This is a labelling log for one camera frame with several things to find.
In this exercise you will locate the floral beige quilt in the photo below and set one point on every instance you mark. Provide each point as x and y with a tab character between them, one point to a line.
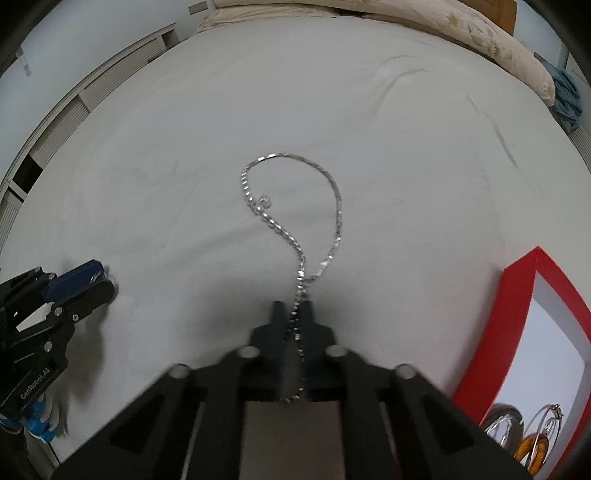
485	37

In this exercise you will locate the person's left hand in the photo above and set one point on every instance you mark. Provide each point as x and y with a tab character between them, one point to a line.
39	422

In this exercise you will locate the wall switch plate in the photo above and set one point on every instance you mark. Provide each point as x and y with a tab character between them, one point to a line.
197	8

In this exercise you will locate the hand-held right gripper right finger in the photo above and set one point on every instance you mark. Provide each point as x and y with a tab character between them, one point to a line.
310	337

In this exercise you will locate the wooden headboard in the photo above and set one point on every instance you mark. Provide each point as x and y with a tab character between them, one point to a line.
505	14

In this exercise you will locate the white bed sheet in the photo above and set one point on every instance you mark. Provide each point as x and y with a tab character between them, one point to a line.
231	115

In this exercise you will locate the plain silver bangle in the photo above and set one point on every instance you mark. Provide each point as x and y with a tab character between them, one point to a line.
556	410

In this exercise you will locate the white louvred cabinet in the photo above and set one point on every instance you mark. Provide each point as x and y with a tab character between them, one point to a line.
115	74

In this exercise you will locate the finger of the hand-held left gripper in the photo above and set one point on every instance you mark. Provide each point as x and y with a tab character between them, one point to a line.
92	297
74	279

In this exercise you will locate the brown stone bangle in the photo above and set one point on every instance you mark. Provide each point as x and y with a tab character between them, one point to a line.
526	450

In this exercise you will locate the red jewelry box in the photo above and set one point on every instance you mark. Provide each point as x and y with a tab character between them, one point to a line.
512	323

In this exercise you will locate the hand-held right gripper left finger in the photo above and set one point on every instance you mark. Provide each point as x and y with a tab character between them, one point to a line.
279	332

